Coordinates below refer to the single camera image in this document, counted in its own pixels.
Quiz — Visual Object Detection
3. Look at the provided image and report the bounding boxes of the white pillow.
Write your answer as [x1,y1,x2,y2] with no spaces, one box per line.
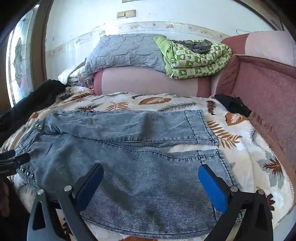
[58,65,86,85]

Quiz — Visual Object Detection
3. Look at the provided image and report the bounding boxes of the large black garment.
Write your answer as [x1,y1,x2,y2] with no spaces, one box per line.
[0,79,70,146]

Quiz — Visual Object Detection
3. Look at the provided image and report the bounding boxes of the small black cloth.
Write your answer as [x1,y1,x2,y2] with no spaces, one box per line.
[214,94,252,118]

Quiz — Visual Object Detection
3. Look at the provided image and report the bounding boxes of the green printed blanket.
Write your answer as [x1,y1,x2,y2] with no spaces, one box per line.
[154,36,233,79]

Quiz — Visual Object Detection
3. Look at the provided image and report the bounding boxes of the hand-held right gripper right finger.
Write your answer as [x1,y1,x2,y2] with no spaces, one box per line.
[198,164,274,241]

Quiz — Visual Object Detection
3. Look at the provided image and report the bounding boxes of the stained glass window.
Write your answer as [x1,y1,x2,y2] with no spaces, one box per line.
[6,5,41,105]

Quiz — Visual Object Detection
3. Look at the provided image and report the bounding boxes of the purple printed packet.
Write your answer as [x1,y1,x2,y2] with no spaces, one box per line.
[72,77,93,90]

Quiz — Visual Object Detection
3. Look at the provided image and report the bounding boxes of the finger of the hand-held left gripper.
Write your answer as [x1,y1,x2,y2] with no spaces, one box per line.
[10,153,31,166]
[0,149,16,161]

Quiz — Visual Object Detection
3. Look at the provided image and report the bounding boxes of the grey denim pants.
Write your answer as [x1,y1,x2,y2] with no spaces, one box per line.
[15,109,238,233]

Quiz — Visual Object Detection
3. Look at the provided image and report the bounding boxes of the dark grey cloth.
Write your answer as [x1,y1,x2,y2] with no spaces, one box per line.
[171,39,213,55]

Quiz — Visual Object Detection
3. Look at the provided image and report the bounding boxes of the grey quilted pillow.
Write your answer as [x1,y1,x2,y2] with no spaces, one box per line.
[81,34,170,75]

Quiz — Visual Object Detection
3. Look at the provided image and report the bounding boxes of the leaf print fleece blanket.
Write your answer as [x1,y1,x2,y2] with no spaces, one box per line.
[0,91,294,241]

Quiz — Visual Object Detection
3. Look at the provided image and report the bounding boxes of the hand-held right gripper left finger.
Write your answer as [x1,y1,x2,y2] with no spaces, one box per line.
[26,163,104,241]

